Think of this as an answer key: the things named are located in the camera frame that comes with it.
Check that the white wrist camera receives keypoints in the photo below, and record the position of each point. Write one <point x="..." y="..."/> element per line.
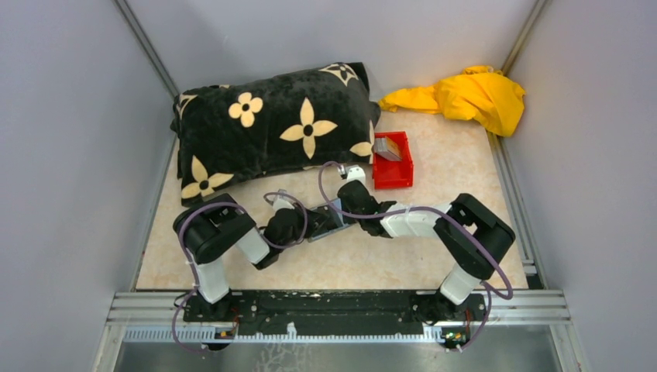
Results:
<point x="282" y="202"/>
<point x="354" y="173"/>

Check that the yellow cloth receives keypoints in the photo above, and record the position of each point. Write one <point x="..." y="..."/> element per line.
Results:
<point x="479" y="93"/>

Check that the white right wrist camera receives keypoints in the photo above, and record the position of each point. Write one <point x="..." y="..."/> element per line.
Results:
<point x="354" y="173"/>

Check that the stack of credit cards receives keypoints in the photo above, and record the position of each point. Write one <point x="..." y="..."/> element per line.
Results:
<point x="386" y="148"/>

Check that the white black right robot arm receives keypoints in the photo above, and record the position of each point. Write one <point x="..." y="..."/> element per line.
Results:
<point x="477" y="239"/>

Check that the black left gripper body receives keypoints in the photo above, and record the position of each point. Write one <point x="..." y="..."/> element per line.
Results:
<point x="298" y="230"/>

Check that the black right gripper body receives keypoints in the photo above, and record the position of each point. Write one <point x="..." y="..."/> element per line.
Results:
<point x="350" y="218"/>

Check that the black floral pillow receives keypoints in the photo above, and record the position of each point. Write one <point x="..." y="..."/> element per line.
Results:
<point x="230" y="134"/>

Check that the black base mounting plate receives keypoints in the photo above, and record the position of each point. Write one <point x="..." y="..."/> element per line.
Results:
<point x="335" y="313"/>

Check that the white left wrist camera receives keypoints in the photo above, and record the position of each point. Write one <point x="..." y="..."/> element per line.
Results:
<point x="282" y="202"/>

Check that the grey leather card holder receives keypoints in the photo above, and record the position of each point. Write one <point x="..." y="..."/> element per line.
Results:
<point x="328" y="223"/>

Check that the red plastic bin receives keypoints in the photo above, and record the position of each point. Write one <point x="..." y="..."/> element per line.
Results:
<point x="394" y="174"/>

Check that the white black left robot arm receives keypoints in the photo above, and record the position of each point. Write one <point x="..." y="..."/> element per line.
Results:
<point x="210" y="229"/>

